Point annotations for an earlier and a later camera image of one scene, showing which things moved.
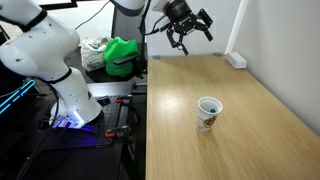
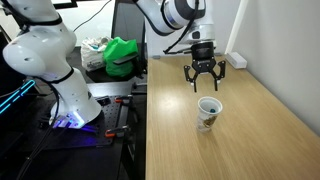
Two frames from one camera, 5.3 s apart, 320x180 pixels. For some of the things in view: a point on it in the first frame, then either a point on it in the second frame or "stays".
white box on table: [236, 60] stays
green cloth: [119, 57] stays
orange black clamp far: [123, 99] stays
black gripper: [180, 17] -> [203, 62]
